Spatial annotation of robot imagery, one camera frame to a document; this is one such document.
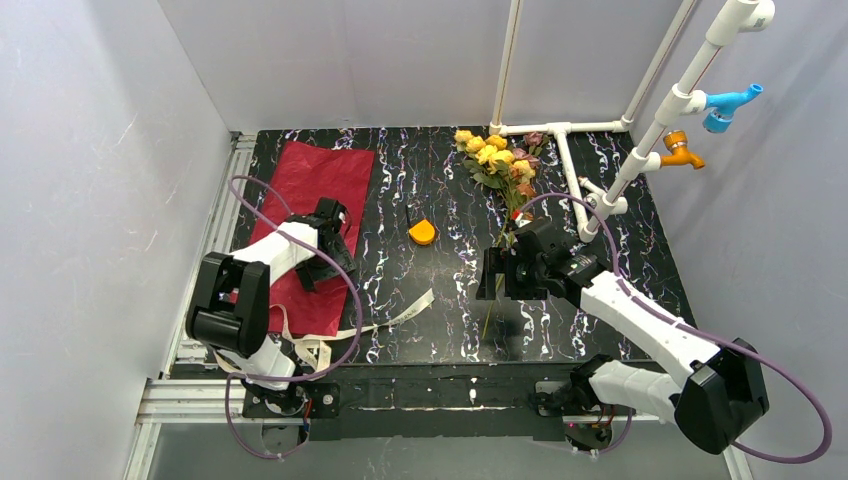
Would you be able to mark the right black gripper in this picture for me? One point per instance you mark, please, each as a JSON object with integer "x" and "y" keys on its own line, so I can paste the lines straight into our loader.
{"x": 506, "y": 275}

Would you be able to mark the blue plastic faucet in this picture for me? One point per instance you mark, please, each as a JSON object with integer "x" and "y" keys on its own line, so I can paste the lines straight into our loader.
{"x": 723, "y": 106}

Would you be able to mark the beige ribbon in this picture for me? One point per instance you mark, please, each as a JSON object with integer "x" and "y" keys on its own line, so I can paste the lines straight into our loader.
{"x": 314, "y": 350}

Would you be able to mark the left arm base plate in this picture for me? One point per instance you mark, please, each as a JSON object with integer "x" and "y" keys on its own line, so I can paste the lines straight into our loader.
{"x": 308, "y": 400}

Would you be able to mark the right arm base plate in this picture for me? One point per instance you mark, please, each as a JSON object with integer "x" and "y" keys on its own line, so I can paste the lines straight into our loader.
{"x": 591, "y": 426}

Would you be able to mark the orange plastic faucet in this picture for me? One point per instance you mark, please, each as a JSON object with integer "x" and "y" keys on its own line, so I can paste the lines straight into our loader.
{"x": 679, "y": 154}

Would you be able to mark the white PVC pipe frame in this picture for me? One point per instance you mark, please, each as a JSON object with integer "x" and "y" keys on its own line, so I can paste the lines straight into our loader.
{"x": 683, "y": 98}

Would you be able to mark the pink fake flower bunch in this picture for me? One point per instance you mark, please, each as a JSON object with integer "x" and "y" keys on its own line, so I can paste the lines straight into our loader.
{"x": 526, "y": 163}

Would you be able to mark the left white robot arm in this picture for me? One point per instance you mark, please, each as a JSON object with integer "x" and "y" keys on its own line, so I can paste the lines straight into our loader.
{"x": 230, "y": 303}

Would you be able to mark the yellow fake flower bunch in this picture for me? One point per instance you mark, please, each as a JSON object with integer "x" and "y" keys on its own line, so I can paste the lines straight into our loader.
{"x": 488, "y": 160}

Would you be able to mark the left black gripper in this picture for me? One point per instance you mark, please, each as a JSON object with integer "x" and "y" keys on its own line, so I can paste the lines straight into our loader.
{"x": 328, "y": 258}

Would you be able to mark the red wrapping paper sheet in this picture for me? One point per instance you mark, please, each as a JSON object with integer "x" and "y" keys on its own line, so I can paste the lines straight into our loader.
{"x": 304, "y": 175}

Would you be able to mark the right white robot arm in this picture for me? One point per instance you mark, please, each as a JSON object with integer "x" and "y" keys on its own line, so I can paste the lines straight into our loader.
{"x": 712, "y": 393}

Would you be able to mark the orange tape measure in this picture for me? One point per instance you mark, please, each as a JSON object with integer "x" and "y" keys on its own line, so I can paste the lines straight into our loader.
{"x": 422, "y": 233}

